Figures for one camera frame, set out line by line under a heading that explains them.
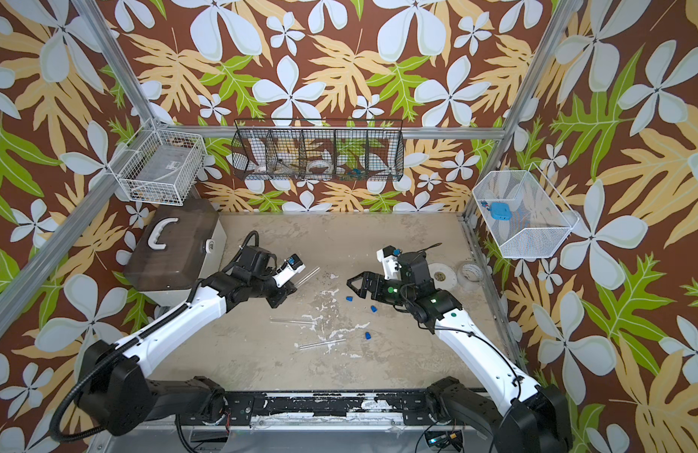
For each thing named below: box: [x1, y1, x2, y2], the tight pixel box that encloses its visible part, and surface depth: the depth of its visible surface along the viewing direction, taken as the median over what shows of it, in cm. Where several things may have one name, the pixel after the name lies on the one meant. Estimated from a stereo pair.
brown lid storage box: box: [123, 198, 228, 307], surface depth 90 cm
